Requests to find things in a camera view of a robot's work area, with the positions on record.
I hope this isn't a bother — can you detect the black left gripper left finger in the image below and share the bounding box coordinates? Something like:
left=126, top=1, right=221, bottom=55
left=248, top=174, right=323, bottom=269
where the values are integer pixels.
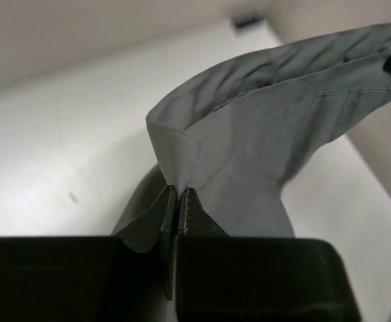
left=0, top=186, right=176, bottom=321

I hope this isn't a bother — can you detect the grey pleated skirt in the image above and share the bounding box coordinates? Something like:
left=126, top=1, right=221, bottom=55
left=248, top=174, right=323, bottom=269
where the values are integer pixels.
left=113, top=20, right=391, bottom=254

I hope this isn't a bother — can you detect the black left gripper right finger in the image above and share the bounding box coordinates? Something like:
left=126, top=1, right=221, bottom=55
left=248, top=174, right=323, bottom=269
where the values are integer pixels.
left=176, top=188, right=362, bottom=321

